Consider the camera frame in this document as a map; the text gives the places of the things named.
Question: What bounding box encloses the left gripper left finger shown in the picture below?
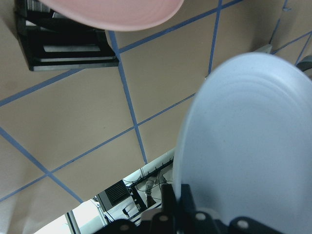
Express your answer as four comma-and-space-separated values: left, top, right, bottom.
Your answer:
161, 184, 176, 214

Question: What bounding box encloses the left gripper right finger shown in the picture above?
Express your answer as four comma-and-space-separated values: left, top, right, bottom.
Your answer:
180, 184, 196, 215

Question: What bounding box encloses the blue plate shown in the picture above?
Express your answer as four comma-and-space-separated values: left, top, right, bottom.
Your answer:
173, 52, 312, 234

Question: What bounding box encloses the pink plate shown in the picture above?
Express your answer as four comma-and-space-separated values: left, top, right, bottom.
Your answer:
41, 0, 184, 32

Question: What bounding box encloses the grey control box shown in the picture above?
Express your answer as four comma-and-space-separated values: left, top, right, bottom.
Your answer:
96, 180, 131, 211

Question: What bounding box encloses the black dish rack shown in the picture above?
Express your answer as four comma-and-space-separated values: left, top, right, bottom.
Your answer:
14, 0, 119, 71

